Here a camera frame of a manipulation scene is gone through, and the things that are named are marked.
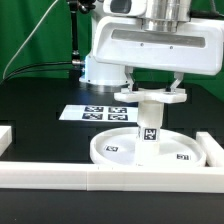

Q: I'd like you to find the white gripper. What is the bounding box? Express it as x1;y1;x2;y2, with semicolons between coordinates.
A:
93;16;224;92

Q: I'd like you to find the white cross-shaped table base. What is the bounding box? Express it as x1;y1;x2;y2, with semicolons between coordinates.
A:
114;89;187;104

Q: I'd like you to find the white left fence bar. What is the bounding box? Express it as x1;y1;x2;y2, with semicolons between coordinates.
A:
0;126;12;156

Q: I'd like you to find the black cable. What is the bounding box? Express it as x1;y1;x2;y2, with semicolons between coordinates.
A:
0;60;74;84

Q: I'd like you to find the black camera stand pole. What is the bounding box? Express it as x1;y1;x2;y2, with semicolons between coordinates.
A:
66;0;83;80

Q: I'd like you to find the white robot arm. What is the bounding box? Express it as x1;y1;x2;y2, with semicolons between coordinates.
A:
80;0;224;91

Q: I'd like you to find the white right fence bar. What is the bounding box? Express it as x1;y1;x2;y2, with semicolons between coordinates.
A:
196;132;224;167

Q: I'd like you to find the white marker sheet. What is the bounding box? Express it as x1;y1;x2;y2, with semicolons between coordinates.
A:
59;105;138;123

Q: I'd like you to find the grey cable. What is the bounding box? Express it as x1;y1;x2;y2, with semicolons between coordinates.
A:
1;0;60;80

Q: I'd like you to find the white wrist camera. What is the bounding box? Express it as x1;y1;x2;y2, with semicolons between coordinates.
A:
103;0;147;16

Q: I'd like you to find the white front fence bar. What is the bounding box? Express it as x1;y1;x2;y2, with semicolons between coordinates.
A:
0;162;224;193

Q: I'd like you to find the white fence bar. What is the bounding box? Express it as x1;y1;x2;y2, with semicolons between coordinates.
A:
196;132;224;167
0;126;12;156
0;162;224;193

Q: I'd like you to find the white round table top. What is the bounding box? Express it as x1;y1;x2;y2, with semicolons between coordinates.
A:
90;127;206;168

